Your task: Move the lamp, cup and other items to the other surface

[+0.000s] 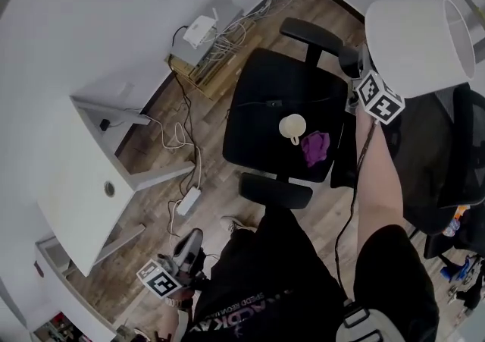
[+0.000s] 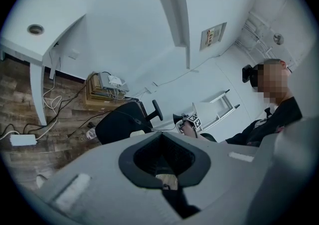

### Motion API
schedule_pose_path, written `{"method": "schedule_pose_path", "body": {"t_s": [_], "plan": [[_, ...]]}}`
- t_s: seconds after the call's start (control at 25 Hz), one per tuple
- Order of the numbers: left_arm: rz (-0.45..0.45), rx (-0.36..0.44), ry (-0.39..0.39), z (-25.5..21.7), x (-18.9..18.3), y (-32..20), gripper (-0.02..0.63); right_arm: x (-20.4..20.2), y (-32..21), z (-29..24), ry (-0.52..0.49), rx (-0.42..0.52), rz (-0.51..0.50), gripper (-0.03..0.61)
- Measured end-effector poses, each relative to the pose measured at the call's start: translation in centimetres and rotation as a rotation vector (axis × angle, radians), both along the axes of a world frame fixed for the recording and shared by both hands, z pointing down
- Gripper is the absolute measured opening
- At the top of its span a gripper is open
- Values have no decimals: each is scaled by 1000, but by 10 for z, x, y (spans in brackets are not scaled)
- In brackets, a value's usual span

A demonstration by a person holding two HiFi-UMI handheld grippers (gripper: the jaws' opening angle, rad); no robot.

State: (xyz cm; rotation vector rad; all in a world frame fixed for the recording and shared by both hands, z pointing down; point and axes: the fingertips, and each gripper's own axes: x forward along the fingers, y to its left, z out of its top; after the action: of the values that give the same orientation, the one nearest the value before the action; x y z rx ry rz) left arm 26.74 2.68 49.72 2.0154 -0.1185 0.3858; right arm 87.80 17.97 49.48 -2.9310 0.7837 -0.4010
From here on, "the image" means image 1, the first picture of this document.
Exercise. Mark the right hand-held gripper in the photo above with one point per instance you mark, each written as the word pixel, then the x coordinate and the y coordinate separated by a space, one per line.
pixel 380 99

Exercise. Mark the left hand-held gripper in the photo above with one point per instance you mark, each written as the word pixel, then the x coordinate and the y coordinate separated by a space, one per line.
pixel 161 281

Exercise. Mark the white table lamp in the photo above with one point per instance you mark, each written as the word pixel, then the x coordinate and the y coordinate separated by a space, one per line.
pixel 413 44

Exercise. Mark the cream mug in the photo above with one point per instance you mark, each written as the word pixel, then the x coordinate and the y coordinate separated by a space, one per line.
pixel 291 126

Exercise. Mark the purple cloth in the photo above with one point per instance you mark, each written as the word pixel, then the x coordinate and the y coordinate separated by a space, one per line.
pixel 315 147

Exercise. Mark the grey shoulder harness pad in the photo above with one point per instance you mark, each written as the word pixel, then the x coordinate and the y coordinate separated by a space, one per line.
pixel 371 327

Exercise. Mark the person's left forearm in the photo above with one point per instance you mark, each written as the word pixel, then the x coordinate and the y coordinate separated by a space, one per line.
pixel 168 319

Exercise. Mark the person's right forearm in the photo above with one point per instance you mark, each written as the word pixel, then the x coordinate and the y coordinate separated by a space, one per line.
pixel 379 196

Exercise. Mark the white power strip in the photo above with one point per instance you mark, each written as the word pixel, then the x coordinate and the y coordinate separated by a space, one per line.
pixel 188 201

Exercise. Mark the person's right white sneaker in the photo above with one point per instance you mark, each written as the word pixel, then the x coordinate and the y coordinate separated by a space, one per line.
pixel 236 223

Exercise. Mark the silver wristwatch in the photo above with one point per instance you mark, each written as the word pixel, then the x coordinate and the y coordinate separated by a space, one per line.
pixel 173 302

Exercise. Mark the person's black trousers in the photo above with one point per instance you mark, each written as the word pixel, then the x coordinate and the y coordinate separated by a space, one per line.
pixel 273 249

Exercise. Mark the person's black shirt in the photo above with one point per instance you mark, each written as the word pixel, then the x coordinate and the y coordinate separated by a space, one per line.
pixel 273 302

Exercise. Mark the black mesh-back office chair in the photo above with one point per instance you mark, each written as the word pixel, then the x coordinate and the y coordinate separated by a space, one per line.
pixel 265 135

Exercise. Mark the white square table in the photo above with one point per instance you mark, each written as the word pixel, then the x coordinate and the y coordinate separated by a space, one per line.
pixel 76 181

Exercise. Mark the white router on box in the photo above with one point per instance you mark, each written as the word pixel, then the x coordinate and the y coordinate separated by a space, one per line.
pixel 219 82

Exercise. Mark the cluttered storage shelf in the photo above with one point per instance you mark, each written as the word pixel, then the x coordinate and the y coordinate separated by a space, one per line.
pixel 62 329

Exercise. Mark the grey flat device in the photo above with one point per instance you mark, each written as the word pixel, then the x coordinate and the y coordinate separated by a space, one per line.
pixel 223 10

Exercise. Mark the dark red cloth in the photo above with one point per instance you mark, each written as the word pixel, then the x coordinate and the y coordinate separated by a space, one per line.
pixel 38 269

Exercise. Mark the colourful snack packets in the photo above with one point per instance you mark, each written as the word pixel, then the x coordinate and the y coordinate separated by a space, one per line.
pixel 454 221

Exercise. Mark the black cluttered office chair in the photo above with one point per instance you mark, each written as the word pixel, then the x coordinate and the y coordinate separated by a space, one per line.
pixel 454 249

